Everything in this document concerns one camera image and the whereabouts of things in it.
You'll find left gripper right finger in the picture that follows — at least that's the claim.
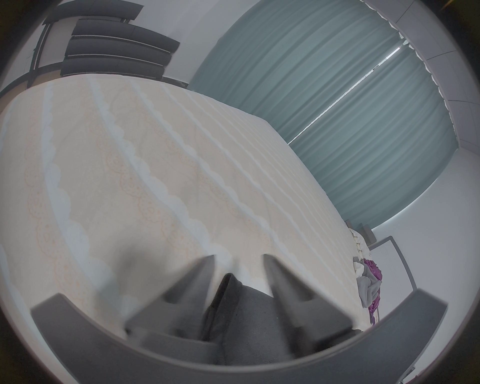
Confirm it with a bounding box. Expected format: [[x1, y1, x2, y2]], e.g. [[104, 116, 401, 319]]
[[262, 254, 353, 355]]

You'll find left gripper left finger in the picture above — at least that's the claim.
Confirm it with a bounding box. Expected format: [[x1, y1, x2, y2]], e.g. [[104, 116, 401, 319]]
[[125, 255, 217, 342]]

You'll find black T-shirt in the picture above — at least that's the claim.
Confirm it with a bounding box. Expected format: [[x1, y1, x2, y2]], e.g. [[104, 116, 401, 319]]
[[202, 273, 362, 366]]

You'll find bed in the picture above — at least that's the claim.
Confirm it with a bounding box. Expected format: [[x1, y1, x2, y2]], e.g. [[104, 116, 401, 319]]
[[0, 73, 418, 366]]

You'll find grey knit garment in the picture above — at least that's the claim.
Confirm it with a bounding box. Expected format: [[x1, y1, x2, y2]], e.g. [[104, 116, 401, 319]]
[[356, 268, 379, 308]]

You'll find purple satin garment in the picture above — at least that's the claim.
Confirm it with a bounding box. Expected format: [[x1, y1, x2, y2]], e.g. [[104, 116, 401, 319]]
[[362, 259, 384, 325]]

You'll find white printed pillow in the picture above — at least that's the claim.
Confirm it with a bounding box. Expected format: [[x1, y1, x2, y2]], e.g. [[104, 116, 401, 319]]
[[349, 227, 370, 259]]

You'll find blue-green curtain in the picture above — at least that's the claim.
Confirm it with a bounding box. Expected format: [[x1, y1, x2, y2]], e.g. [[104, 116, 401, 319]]
[[187, 0, 406, 145], [288, 41, 460, 227]]

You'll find black dressing table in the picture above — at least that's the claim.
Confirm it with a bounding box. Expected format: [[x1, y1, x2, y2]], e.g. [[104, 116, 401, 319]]
[[32, 0, 181, 79]]

